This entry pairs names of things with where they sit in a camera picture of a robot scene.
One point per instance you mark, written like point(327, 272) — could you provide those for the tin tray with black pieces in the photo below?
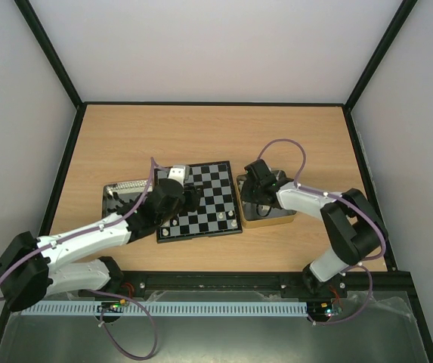
point(118, 194)

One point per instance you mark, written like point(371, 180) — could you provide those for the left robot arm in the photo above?
point(32, 268)

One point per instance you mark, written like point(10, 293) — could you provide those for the light blue cable duct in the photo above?
point(170, 309)

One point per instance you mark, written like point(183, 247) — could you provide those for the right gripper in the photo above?
point(249, 191)

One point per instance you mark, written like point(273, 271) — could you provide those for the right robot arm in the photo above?
point(352, 225)

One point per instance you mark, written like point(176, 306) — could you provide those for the black silver chessboard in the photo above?
point(218, 195)

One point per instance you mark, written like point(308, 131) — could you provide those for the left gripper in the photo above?
point(193, 199)

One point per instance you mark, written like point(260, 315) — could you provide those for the gold tin with white pieces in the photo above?
point(256, 216)

